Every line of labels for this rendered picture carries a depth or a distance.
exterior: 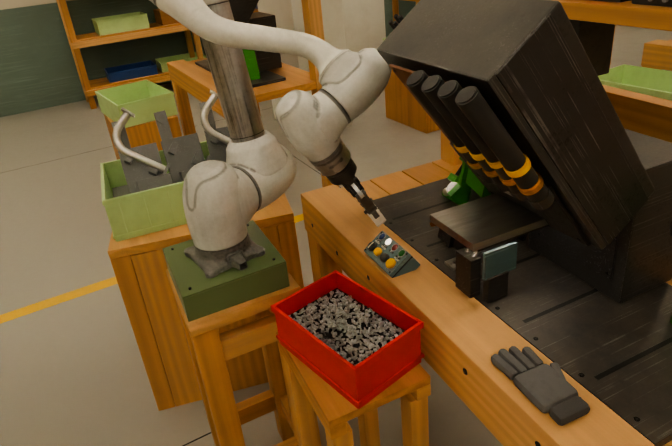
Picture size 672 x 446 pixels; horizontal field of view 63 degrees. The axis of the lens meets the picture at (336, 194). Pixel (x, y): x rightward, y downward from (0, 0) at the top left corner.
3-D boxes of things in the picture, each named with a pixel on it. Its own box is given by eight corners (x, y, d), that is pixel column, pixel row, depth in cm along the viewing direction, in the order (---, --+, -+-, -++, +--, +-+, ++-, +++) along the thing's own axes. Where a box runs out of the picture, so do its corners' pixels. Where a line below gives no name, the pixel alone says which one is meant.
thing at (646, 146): (618, 305, 126) (640, 171, 112) (525, 247, 152) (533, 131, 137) (672, 280, 133) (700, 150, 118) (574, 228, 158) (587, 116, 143)
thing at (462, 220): (473, 256, 114) (473, 244, 113) (429, 225, 128) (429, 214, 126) (608, 206, 128) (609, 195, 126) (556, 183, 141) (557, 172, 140)
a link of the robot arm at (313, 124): (317, 171, 122) (359, 131, 124) (278, 122, 113) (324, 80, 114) (297, 155, 131) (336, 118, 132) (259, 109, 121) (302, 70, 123)
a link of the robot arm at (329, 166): (315, 168, 123) (328, 185, 127) (346, 143, 123) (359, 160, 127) (302, 152, 131) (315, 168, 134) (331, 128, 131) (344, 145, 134)
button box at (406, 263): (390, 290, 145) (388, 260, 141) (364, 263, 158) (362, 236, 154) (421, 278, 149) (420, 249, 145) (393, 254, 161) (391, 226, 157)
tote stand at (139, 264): (159, 411, 228) (106, 250, 194) (161, 334, 274) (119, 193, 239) (316, 369, 242) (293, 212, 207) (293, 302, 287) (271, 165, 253)
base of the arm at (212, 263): (214, 286, 143) (209, 268, 140) (183, 253, 160) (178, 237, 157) (274, 259, 152) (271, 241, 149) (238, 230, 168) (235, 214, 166)
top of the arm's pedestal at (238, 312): (190, 338, 143) (187, 326, 142) (168, 279, 170) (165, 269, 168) (302, 297, 155) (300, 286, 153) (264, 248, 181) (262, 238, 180)
